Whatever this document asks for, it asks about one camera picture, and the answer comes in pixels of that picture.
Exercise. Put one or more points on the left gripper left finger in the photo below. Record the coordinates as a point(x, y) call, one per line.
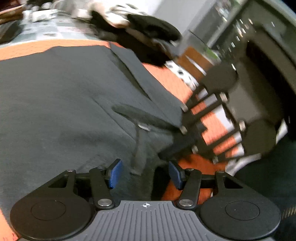
point(102, 180)

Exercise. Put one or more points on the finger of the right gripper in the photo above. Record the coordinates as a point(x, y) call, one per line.
point(192, 125)
point(181, 146)

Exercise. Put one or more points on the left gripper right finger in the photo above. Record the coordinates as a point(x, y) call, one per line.
point(188, 181)

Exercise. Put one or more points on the dark grey trousers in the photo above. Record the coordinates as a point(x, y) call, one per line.
point(76, 108)

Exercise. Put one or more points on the orange patterned table mat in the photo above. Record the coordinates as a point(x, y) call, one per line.
point(166, 77)

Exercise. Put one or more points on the white spotted cushion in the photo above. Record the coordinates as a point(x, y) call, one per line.
point(183, 74)

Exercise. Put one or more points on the wooden chair right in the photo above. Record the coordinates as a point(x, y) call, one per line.
point(198, 60)

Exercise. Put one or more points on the black garment right pile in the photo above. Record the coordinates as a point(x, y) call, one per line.
point(151, 39)

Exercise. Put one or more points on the cream white sweater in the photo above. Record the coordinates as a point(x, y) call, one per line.
point(116, 13)

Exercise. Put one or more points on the checkered tablecloth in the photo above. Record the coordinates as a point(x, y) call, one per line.
point(59, 28)

